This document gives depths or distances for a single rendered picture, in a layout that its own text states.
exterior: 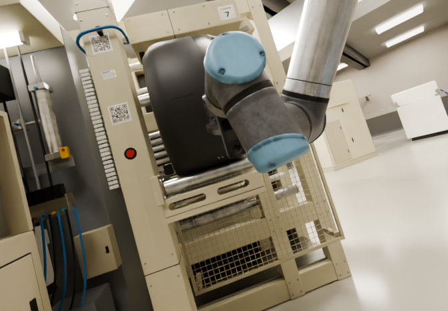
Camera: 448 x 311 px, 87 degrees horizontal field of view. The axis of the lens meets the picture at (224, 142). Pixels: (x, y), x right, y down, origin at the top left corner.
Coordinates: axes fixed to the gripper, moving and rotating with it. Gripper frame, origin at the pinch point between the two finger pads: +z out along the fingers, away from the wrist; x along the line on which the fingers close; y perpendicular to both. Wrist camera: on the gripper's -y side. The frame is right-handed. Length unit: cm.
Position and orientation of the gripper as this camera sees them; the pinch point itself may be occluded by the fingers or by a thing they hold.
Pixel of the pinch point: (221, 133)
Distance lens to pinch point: 69.6
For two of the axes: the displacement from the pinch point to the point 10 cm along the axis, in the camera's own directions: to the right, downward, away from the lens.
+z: -0.9, 2.3, 9.7
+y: -3.0, -9.3, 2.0
